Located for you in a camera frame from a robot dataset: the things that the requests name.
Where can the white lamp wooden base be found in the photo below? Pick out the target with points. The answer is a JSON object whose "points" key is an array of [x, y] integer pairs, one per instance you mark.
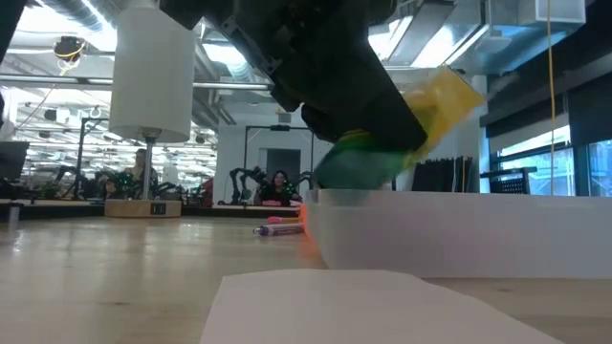
{"points": [[153, 71]]}

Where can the black table frame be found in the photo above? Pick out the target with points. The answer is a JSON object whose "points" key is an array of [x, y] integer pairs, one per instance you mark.
{"points": [[215, 210]]}

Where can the purple pen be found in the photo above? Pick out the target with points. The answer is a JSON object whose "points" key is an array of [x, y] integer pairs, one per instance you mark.
{"points": [[282, 230]]}

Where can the black perforated panel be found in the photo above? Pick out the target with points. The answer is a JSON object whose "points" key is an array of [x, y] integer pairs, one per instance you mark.
{"points": [[509, 181]]}

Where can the person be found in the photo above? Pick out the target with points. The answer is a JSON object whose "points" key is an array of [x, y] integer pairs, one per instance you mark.
{"points": [[138, 169], [279, 188]]}

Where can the long ceiling light bar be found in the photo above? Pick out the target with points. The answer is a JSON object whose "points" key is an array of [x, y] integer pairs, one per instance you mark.
{"points": [[229, 86]]}

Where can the orange pencil pink eraser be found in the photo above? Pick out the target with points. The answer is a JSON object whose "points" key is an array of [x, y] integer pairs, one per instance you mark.
{"points": [[282, 220]]}

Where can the dark monitor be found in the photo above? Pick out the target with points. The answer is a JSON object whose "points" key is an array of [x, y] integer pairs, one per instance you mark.
{"points": [[12, 160]]}

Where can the black background robot arm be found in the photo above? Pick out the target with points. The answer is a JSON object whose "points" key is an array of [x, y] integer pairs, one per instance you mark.
{"points": [[246, 181]]}

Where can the black ceiling camera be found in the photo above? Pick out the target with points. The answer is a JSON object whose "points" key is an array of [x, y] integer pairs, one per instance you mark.
{"points": [[69, 48]]}

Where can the clear plastic box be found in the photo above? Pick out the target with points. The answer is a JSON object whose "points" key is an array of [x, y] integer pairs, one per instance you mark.
{"points": [[454, 234]]}

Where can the orange plastic box lid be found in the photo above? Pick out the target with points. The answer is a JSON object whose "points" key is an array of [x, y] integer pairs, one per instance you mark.
{"points": [[303, 217]]}

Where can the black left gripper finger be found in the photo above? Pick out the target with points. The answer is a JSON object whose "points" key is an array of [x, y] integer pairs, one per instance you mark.
{"points": [[373, 119]]}

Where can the black folded panels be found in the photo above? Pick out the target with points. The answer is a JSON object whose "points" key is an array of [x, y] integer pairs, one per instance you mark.
{"points": [[440, 177]]}

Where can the white paper pad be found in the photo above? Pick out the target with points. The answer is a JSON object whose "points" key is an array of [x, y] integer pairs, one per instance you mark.
{"points": [[373, 310]]}

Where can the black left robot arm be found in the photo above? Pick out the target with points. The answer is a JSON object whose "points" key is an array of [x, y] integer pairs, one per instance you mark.
{"points": [[9, 24]]}

